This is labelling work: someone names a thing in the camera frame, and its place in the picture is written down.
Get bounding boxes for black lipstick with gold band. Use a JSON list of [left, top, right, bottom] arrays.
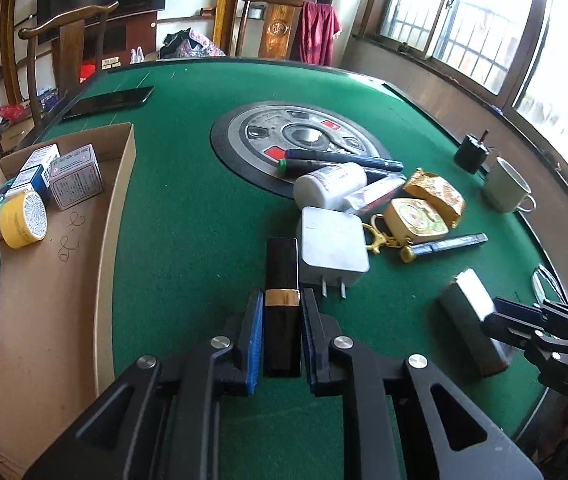
[[263, 237, 303, 379]]

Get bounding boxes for white plug charger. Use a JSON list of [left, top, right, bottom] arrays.
[[297, 206, 371, 302]]

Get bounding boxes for white medicine box pink border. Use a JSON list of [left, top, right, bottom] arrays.
[[48, 144, 105, 211]]

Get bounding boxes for brown cardboard box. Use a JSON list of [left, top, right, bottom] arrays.
[[0, 122, 138, 472]]

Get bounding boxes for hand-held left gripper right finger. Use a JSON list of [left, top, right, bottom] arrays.
[[301, 287, 544, 480]]

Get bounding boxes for yellow round tin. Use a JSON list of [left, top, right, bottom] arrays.
[[0, 189, 48, 250]]

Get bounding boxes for round table centre disc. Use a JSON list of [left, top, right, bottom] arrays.
[[210, 101, 394, 199]]

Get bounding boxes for plain wooden chair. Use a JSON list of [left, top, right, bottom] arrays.
[[17, 1, 121, 128]]

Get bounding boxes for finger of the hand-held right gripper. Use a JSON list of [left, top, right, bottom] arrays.
[[482, 312, 537, 349], [494, 297, 545, 322]]

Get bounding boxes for white cup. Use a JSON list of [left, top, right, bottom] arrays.
[[483, 156, 536, 214]]

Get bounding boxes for red cloth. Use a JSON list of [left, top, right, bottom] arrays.
[[297, 1, 343, 67]]

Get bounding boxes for white box with dark stripe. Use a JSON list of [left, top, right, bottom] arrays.
[[17, 143, 61, 204]]

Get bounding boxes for silver carton box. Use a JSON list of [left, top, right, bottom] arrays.
[[437, 268, 510, 377]]

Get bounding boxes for black pen with green tip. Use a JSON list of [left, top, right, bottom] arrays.
[[277, 158, 351, 177]]

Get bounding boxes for black pen with blue tip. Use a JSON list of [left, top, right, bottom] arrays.
[[284, 147, 405, 172]]

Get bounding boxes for black pen with gold cap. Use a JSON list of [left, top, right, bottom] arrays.
[[400, 232, 489, 264]]

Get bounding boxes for window with wooden frame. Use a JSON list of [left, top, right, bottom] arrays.
[[364, 0, 568, 186]]

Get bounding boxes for black smartphone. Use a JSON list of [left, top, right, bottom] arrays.
[[61, 86, 156, 122]]

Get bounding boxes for black cylinder container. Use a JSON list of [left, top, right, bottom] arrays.
[[453, 130, 497, 175]]

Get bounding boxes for large white plastic bottle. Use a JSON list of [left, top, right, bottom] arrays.
[[293, 162, 369, 214]]

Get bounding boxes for dark floral bag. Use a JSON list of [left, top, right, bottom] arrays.
[[158, 28, 225, 60]]

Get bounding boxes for wooden chair back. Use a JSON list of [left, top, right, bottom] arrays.
[[237, 0, 305, 61]]

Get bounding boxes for eyeglasses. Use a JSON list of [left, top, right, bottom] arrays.
[[530, 264, 565, 307]]

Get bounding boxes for gold snack packet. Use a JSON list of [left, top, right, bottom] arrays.
[[403, 168, 466, 227]]

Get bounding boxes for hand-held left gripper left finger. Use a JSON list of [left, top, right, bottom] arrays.
[[24, 288, 265, 480]]

